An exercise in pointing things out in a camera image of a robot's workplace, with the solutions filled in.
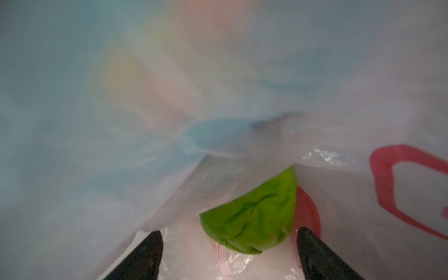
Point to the pink plastic bag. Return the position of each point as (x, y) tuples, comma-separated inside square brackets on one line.
[(121, 118)]

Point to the small green lime fruit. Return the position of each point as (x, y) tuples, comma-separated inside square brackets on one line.
[(258, 220)]

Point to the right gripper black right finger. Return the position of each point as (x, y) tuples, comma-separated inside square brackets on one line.
[(319, 262)]

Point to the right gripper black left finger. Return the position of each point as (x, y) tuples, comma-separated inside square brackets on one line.
[(143, 262)]

